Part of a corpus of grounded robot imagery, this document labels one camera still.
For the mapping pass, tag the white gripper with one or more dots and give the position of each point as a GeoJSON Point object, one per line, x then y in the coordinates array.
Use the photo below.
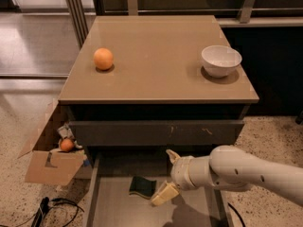
{"type": "Point", "coordinates": [179, 173]}

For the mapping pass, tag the green yellow sponge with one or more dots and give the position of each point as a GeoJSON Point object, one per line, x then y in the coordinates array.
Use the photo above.
{"type": "Point", "coordinates": [142, 187]}

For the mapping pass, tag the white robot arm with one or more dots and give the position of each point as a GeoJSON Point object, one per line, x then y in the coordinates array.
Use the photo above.
{"type": "Point", "coordinates": [230, 169]}

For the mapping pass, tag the grey top drawer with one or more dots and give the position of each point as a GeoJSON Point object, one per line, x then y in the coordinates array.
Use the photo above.
{"type": "Point", "coordinates": [147, 133]}

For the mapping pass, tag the open grey middle drawer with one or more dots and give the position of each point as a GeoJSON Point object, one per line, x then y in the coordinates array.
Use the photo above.
{"type": "Point", "coordinates": [109, 203]}

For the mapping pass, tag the grey drawer cabinet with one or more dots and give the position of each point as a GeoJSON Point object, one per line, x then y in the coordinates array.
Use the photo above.
{"type": "Point", "coordinates": [157, 74]}

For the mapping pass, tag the orange fruit on counter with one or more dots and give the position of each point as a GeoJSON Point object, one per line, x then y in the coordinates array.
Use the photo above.
{"type": "Point", "coordinates": [103, 59]}

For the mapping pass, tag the orange fruit in box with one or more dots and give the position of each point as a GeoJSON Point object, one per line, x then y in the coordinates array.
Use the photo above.
{"type": "Point", "coordinates": [67, 145]}

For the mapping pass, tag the crumpled wrapper in box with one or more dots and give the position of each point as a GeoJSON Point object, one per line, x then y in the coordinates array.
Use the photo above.
{"type": "Point", "coordinates": [65, 132]}

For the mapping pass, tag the brown cardboard box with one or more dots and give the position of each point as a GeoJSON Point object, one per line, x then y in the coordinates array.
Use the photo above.
{"type": "Point", "coordinates": [47, 165]}

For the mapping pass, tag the white ceramic bowl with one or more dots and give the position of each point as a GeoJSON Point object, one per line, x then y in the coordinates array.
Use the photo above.
{"type": "Point", "coordinates": [220, 61]}

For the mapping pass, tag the black power strip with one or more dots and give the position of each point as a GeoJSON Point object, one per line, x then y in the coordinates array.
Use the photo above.
{"type": "Point", "coordinates": [41, 213]}

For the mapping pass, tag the metal railing shelf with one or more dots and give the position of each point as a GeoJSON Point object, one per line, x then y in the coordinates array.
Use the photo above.
{"type": "Point", "coordinates": [229, 13]}

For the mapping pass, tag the metal window frame post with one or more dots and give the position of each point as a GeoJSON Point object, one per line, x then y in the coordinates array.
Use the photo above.
{"type": "Point", "coordinates": [76, 11]}

